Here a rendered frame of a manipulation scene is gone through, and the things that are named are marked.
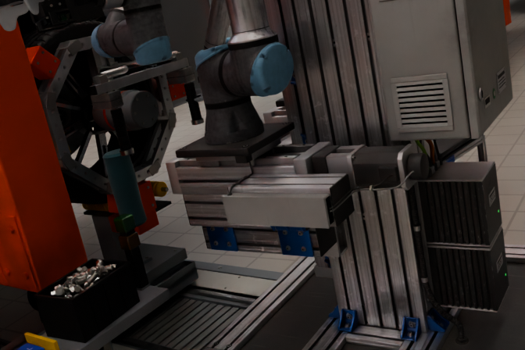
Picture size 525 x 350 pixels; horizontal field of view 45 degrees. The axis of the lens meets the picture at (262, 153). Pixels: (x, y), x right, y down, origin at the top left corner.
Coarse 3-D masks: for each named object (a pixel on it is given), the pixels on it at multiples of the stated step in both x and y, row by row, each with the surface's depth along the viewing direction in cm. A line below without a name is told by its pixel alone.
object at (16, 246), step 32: (0, 32) 154; (0, 64) 154; (0, 96) 154; (32, 96) 161; (0, 128) 154; (32, 128) 161; (0, 160) 154; (32, 160) 161; (0, 192) 159; (32, 192) 161; (64, 192) 168; (0, 224) 163; (32, 224) 161; (64, 224) 168; (0, 256) 169; (32, 256) 161; (64, 256) 168; (32, 288) 165
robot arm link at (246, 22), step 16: (240, 0) 138; (256, 0) 138; (240, 16) 139; (256, 16) 139; (240, 32) 140; (256, 32) 139; (272, 32) 141; (240, 48) 140; (256, 48) 139; (272, 48) 138; (224, 64) 146; (240, 64) 141; (256, 64) 138; (272, 64) 139; (288, 64) 143; (224, 80) 147; (240, 80) 143; (256, 80) 139; (272, 80) 140; (288, 80) 144
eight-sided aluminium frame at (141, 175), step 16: (64, 48) 206; (80, 48) 209; (64, 64) 204; (48, 80) 204; (64, 80) 204; (160, 80) 238; (48, 96) 199; (160, 96) 240; (48, 112) 200; (160, 112) 243; (160, 128) 243; (64, 144) 204; (160, 144) 238; (64, 160) 204; (144, 160) 238; (160, 160) 238; (80, 176) 209; (96, 176) 214; (144, 176) 231
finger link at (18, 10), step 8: (0, 0) 111; (8, 0) 111; (16, 0) 111; (0, 8) 112; (8, 8) 112; (16, 8) 112; (24, 8) 113; (0, 16) 112; (8, 16) 112; (16, 16) 113; (8, 24) 113
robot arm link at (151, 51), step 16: (128, 16) 122; (144, 16) 122; (160, 16) 124; (128, 32) 124; (144, 32) 122; (160, 32) 123; (128, 48) 127; (144, 48) 123; (160, 48) 124; (144, 64) 125
